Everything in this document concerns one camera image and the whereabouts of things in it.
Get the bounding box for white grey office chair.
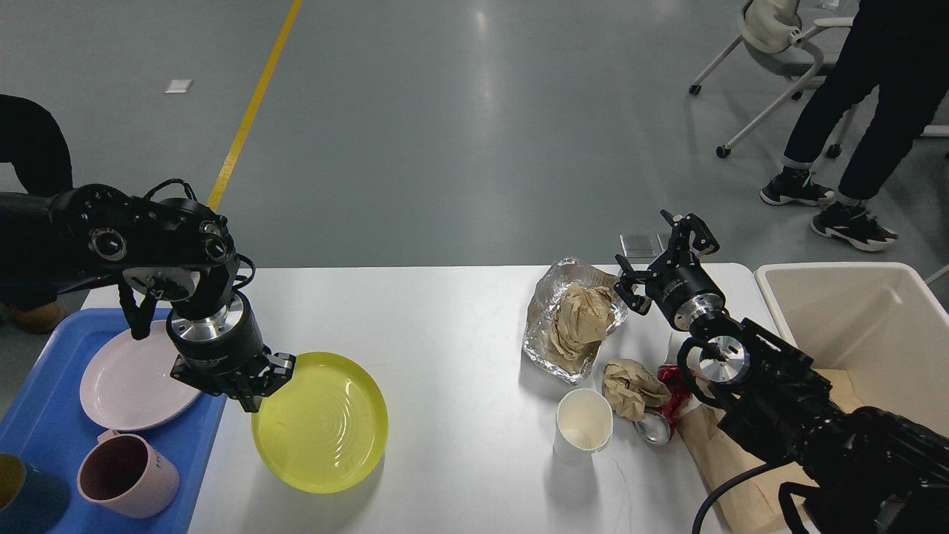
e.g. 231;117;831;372
688;1;854;159

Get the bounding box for crumpled brown paper ball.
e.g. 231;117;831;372
602;358;673;422

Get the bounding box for crumpled aluminium foil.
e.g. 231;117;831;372
522;257;628;385

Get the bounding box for white paper cup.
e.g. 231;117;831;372
552;388;614;464

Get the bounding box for metal floor socket plate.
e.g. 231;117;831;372
619;233;661;258

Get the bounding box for crumpled brown paper on foil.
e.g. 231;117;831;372
549;283;615;361

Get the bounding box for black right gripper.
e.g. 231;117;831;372
614;209;728;332

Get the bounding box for pink plate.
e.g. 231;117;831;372
80;321;200;432

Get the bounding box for walking person dark trousers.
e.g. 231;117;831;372
759;0;949;252

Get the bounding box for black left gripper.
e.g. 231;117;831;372
165;291;297;413

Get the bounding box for white desk leg base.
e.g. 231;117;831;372
919;125;949;139

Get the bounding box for blue plastic tray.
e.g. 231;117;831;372
1;308;226;533

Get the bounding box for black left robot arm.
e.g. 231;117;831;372
1;185;296;412

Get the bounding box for beige plastic bin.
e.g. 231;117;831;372
755;263;948;434

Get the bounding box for dark green mug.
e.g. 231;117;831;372
1;453;70;533

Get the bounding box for seated person in black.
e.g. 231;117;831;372
1;94;74;197

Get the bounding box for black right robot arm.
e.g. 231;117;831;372
614;210;948;533

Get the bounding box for brown paper bag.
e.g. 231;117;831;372
677;369;864;533

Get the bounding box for crushed red soda can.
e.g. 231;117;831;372
633;364;692;446

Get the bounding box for pink mug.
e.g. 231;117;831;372
76;429;180;519

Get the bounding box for yellow plate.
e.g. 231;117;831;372
251;352;388;495

